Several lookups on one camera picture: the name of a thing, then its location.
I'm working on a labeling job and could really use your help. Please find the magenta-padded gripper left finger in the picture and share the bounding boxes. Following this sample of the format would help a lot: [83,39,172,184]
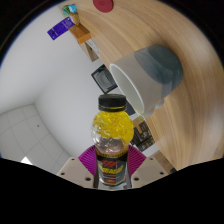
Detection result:
[56,144,98,189]

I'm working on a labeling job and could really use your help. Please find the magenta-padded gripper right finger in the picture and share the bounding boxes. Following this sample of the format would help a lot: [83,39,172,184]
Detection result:
[126,144,169,189]

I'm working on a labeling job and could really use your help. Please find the clear black-capped drink bottle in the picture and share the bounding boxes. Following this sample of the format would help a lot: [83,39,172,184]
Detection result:
[90,94,135,188]

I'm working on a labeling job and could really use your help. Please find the rectangular ceiling light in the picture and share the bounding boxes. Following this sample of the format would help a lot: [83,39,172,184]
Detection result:
[19,156,34,166]

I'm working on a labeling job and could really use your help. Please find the white and grey mug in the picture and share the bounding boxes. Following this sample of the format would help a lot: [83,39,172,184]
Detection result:
[109,44,184,118]

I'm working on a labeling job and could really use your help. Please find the wooden side desk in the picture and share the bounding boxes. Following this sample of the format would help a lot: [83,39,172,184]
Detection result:
[84,39,101,63]

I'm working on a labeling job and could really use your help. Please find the orange-brown wooden box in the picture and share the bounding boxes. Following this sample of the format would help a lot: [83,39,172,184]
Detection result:
[68,23,92,45]

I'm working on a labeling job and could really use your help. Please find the purple upright card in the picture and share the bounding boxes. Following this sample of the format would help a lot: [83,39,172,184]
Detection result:
[46,16,76,41]

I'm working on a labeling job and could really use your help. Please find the small tan packet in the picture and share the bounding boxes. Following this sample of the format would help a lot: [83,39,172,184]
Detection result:
[68,12,81,26]

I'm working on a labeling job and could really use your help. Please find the flat round red coaster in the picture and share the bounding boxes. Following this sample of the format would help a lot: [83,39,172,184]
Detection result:
[92,0,115,14]

